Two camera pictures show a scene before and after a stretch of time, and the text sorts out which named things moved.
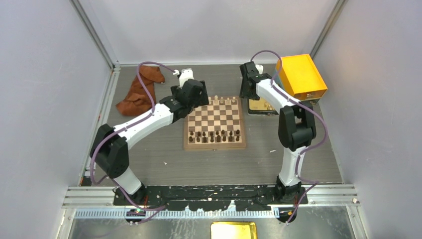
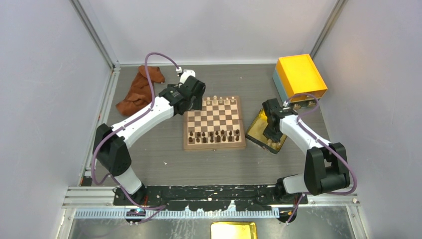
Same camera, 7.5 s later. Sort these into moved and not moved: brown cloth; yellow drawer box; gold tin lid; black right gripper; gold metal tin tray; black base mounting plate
Moved: gold metal tin tray; black right gripper
Not moved: black base mounting plate; brown cloth; yellow drawer box; gold tin lid
